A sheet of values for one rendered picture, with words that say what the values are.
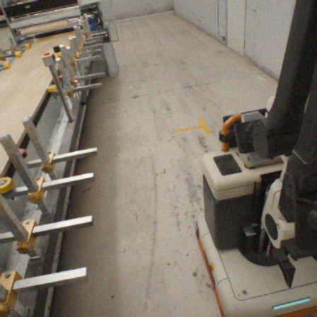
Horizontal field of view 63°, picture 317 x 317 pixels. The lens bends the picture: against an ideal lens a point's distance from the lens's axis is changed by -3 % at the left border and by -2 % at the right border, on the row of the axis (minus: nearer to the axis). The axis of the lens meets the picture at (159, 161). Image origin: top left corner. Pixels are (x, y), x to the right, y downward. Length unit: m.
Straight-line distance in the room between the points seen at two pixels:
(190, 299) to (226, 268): 0.35
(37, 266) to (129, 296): 0.76
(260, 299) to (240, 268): 0.18
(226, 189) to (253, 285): 0.53
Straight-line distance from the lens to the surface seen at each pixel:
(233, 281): 1.50
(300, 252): 0.65
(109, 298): 1.86
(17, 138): 1.76
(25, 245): 1.16
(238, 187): 1.22
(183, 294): 1.78
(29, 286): 1.02
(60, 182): 1.32
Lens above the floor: 1.60
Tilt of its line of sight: 37 degrees down
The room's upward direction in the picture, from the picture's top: 10 degrees counter-clockwise
